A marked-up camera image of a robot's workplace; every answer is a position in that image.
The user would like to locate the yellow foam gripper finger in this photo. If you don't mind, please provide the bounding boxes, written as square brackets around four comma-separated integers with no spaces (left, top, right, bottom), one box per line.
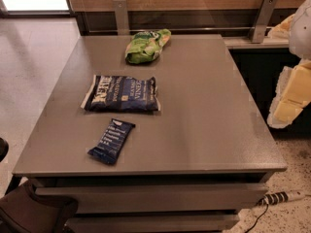
[268,14,294,39]
[267,60,311,129]

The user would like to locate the green rice chip bag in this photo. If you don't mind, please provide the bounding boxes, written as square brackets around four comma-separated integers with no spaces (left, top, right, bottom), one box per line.
[125,29,171,64]

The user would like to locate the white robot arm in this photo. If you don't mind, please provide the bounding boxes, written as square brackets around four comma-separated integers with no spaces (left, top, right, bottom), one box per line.
[267,0,311,129]

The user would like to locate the blue kettle chips bag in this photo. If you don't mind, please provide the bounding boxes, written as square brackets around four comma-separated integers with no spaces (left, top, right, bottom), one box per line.
[81,76,160,112]

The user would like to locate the white power strip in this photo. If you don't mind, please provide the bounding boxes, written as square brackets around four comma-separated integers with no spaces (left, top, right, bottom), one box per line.
[257,190,305,206]

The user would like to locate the dark blue snack bar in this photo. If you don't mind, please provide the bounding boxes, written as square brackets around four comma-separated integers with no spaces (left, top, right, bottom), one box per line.
[87,118,135,165]

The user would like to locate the upper grey drawer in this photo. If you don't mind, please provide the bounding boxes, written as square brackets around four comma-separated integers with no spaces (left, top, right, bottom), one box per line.
[36,183,267,214]

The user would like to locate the grey drawer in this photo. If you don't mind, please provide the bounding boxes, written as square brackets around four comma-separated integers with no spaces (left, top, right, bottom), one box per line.
[67,215,239,233]
[36,183,267,214]

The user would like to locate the lower grey drawer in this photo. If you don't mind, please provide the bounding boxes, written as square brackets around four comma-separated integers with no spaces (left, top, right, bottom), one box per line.
[67,215,239,233]

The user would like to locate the black round object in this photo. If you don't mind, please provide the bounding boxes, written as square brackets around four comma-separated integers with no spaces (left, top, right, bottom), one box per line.
[0,138,9,162]

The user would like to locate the dark brown chair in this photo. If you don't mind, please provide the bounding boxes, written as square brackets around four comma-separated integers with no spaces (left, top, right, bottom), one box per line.
[0,181,78,233]

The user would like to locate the right metal wall bracket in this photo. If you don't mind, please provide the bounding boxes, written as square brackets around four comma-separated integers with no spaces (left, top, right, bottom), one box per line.
[249,0,278,44]

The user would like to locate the metal wall bracket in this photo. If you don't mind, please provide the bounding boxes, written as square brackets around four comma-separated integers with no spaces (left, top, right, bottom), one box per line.
[249,0,278,44]
[113,0,129,35]

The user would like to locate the black power cable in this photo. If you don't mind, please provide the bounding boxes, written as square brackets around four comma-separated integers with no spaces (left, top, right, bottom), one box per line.
[244,203,270,233]

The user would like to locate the left metal wall bracket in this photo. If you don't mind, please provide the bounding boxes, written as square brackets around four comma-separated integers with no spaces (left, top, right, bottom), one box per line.
[113,0,129,35]

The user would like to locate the horizontal metal rail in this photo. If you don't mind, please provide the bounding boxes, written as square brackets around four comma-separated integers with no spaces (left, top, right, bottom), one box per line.
[87,25,273,34]

